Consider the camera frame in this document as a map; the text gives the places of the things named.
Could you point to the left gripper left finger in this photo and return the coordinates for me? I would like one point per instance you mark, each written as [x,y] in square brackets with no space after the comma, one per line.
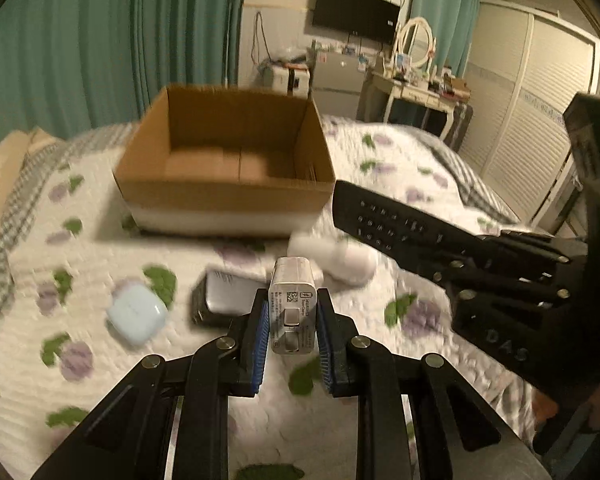
[169,419]

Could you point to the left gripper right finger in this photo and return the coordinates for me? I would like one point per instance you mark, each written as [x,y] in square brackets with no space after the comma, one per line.
[417,418]

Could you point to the light blue earbuds case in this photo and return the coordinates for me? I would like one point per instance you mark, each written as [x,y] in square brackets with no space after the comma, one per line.
[136,313]

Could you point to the black remote control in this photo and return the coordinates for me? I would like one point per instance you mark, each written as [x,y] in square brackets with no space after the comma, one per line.
[417,242]

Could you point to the white charger cube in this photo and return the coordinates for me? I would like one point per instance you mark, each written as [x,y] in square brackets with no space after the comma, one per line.
[292,300]

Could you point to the person's right hand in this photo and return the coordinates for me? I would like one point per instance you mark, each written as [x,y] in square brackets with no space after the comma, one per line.
[545,414]

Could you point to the floral white quilt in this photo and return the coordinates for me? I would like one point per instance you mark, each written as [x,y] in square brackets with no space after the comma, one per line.
[59,357]

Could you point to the dark suitcase by table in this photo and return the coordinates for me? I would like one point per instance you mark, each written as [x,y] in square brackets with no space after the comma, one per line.
[463,113]

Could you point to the white cylindrical bottle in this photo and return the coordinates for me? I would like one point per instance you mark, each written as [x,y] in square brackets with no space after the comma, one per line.
[344,260]

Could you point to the white dressing table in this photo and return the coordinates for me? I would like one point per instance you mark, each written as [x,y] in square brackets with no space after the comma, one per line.
[401,91]

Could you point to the white louvred wardrobe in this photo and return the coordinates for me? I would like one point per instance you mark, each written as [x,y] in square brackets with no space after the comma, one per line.
[523,69]

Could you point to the open cardboard box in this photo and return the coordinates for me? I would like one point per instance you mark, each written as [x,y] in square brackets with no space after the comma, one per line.
[213,161]

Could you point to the oval vanity mirror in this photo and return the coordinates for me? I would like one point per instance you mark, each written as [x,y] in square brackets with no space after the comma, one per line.
[414,46]

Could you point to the silver mini fridge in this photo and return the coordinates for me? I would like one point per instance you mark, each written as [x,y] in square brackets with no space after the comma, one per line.
[336,83]

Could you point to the teal curtain right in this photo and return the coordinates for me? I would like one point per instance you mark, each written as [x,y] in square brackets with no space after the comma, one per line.
[452,23]

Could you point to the teal curtain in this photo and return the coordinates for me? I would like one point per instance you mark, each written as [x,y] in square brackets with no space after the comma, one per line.
[67,66]
[452,23]

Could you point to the teal curtain left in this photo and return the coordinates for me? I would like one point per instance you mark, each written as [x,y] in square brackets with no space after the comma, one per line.
[67,66]

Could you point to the black wall television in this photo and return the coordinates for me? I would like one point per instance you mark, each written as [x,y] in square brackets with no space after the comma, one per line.
[371,19]

